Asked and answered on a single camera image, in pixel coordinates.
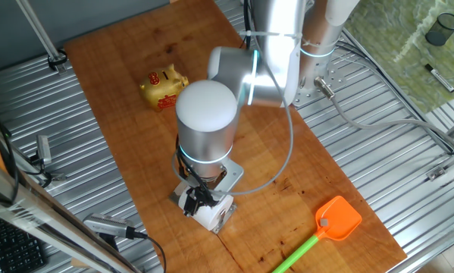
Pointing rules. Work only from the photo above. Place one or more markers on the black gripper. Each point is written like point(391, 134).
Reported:
point(202, 189)

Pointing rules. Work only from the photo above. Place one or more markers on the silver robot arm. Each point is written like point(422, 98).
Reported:
point(207, 125)

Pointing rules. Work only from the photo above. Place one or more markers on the metal roll holder shelf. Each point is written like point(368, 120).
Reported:
point(234, 174)

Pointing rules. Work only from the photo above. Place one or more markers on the gold piggy bank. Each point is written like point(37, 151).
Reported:
point(162, 93)

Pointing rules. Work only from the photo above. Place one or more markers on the small grey block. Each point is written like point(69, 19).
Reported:
point(324, 222)

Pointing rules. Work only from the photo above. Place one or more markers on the plastic wrapped metal beam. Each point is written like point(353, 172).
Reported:
point(41, 216)

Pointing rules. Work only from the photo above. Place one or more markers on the black clamp tool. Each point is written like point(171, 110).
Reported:
point(44, 149)

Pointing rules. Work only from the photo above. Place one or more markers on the white zip tie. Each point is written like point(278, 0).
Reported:
point(272, 34)

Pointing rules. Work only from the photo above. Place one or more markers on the black keyboard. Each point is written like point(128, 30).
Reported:
point(14, 246)

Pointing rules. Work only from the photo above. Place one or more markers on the grey tripod pole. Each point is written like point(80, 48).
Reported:
point(41, 34)

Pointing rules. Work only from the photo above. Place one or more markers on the black white marker pen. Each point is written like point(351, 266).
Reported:
point(439, 77)

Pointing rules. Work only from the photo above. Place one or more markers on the black mesh pen cup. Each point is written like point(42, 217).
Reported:
point(440, 36)

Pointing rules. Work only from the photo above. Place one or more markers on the ribbed silver camera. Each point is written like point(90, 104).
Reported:
point(109, 225)

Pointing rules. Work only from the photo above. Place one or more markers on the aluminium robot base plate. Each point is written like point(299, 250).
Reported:
point(332, 76)

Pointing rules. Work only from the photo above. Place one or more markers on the small metal corner bracket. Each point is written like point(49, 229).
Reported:
point(436, 173)

